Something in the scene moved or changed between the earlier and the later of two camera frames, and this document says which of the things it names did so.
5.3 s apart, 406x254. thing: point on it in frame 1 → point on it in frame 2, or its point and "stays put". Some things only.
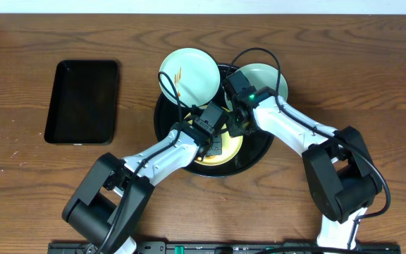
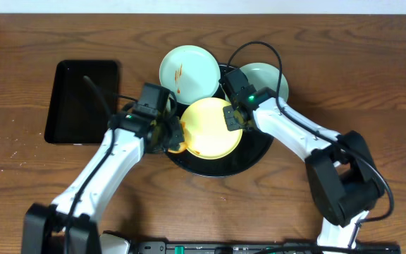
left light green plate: x=195 y=75 stays put
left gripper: x=216 y=147 → x=175 y=133
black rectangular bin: x=83 y=106 stays put
